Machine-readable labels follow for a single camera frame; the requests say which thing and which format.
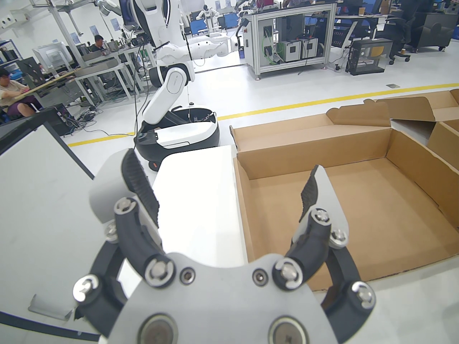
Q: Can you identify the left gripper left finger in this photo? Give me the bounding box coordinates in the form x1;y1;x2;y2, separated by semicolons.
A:
73;148;177;340

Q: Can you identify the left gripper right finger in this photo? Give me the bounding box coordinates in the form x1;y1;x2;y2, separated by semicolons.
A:
271;164;377;324

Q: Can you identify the large shallow cardboard box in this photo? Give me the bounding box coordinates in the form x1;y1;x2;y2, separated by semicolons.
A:
229;114;459;292

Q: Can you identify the white panel with black edge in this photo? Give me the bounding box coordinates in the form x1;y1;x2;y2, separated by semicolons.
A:
0;109;104;344

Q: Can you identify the grey desk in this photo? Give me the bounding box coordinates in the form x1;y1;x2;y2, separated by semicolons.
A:
74;57;142;108

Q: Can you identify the small white humanoid robot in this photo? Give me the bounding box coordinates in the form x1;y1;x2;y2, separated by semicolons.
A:
197;4;221;20

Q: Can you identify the black computer case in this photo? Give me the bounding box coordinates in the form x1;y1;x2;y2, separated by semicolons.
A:
345;37;394;76

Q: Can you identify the black office chair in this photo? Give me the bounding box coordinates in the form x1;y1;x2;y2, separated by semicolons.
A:
375;0;425;66

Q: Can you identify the dark grey cabinet on wheels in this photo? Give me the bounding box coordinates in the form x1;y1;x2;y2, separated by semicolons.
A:
409;10;459;53

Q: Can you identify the clear plastic bracket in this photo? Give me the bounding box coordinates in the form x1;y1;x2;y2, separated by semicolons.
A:
28;293;73;321

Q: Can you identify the aluminium frame equipment cabinet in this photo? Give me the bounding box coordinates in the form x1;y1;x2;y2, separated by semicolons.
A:
244;1;338;81

